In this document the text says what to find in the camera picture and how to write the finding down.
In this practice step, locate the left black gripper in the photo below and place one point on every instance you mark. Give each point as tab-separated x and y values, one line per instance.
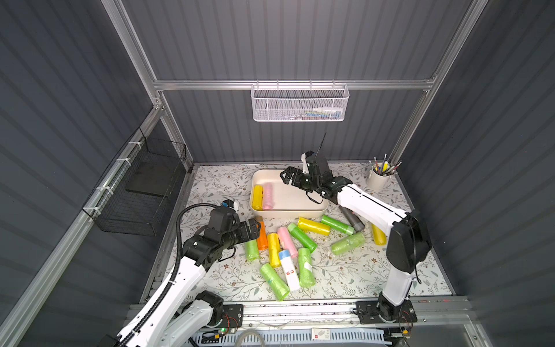
252	230

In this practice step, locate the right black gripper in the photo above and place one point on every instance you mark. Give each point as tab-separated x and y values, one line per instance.
301	179

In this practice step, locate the pink roll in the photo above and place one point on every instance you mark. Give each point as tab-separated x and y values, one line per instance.
267	197
286	241

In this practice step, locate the light green roll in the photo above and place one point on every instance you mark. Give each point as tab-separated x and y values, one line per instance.
252	251
306	274
348	243

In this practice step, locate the yellow roll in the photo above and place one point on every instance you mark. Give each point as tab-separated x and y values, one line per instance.
257	198
380	238
314	227
274	249

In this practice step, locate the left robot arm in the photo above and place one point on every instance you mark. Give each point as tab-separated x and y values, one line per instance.
166	319

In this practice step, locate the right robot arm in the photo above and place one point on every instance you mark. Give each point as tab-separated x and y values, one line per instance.
408	240

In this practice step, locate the orange trash bag roll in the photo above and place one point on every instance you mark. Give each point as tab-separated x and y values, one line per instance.
262	242

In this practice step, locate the white plastic storage box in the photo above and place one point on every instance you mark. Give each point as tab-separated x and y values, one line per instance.
288	201

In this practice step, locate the dark green roll centre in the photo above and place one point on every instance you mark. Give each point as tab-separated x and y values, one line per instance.
302	237

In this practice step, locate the dark green roll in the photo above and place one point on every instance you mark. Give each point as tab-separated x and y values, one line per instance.
337	225
302	237

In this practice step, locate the white blue labelled roll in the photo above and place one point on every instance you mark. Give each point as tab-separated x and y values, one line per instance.
289	270

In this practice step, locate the dark green roll upper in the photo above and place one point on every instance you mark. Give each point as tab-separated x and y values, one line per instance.
337	225

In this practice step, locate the grey trash bag roll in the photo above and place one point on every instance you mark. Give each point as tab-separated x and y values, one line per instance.
353	219

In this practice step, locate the white pen cup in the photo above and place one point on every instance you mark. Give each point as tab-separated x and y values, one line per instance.
376	182

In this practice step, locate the floral table mat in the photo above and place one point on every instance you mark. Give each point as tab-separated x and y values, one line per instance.
359	273

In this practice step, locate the white wire wall basket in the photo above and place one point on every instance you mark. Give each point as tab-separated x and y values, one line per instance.
303	102

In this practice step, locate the black wire side basket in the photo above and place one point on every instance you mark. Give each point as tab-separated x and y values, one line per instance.
139	198

